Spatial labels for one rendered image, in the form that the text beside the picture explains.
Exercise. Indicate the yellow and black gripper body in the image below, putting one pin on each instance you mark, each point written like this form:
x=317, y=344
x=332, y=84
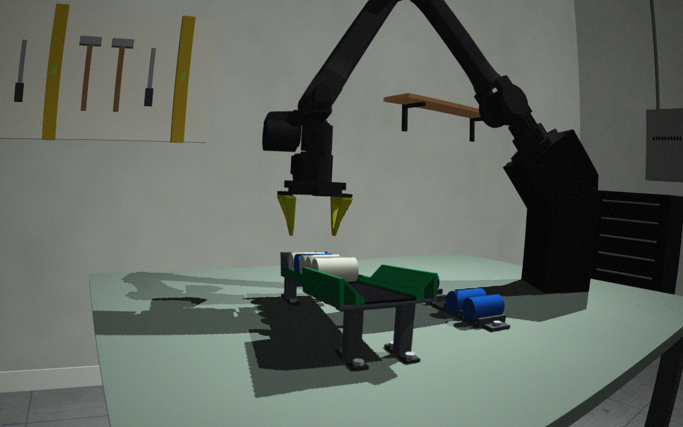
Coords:
x=315, y=173

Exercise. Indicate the white plastic bar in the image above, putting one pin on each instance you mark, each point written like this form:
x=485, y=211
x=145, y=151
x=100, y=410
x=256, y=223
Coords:
x=303, y=259
x=292, y=255

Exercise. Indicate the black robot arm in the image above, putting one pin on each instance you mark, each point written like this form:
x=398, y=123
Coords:
x=282, y=129

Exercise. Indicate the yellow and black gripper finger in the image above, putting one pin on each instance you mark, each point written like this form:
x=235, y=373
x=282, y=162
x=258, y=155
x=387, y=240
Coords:
x=340, y=205
x=290, y=202

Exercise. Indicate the grey cylinder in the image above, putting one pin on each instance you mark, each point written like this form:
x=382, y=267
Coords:
x=346, y=267

